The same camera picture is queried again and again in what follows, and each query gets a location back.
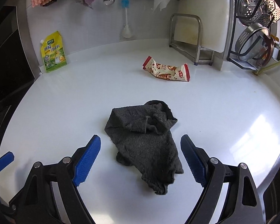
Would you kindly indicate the steel steamer basket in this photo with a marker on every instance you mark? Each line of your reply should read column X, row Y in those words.
column 263, row 12

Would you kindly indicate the black oven appliance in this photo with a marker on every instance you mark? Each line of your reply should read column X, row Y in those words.
column 19, row 67

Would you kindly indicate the blue white bottle brush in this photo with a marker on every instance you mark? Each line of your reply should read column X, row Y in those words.
column 126, row 31

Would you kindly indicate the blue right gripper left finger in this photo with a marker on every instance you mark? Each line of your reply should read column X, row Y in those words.
column 85, row 160

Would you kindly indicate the black wall rack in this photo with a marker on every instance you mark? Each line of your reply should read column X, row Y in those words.
column 257, row 66

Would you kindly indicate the pot lid with brown handle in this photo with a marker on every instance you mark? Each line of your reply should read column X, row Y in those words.
column 255, row 42

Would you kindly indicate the steel cutting board stand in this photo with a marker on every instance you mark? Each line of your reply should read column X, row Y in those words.
column 198, row 54

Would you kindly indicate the white cutting board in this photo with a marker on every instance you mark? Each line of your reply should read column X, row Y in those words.
column 214, row 15

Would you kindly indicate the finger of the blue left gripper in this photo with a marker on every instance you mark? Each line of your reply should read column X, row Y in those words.
column 6, row 159

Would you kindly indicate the yellow green refill pouch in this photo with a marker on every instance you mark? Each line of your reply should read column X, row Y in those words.
column 52, row 52

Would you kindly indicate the dark grey rag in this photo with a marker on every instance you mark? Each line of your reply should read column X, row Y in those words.
column 143, row 139

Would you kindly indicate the red white snack wrapper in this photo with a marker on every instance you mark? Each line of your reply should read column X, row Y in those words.
column 167, row 72

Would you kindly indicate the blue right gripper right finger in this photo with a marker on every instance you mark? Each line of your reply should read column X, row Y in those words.
column 195, row 160

